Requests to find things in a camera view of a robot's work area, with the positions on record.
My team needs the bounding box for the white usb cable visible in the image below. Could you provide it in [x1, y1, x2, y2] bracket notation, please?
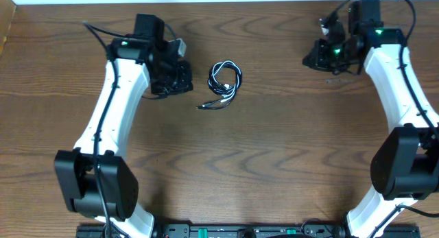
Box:
[211, 60, 241, 105]

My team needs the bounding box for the black usb cable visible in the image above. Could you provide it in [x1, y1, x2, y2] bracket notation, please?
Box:
[196, 60, 243, 111]

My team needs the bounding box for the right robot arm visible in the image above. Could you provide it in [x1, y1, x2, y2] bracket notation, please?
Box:
[302, 0, 438, 237]

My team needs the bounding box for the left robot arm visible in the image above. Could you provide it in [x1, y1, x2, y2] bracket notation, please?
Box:
[54, 14, 193, 237]

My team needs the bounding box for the right camera cable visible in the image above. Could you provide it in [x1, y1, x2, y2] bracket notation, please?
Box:
[325, 0, 439, 238]

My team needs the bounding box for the camera cable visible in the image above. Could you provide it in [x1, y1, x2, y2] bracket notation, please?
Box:
[82, 20, 138, 238]
[325, 0, 439, 238]

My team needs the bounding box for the left camera cable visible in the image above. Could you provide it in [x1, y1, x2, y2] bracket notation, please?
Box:
[82, 20, 138, 238]

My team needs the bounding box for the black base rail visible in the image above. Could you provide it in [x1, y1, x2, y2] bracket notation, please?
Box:
[75, 222, 421, 238]

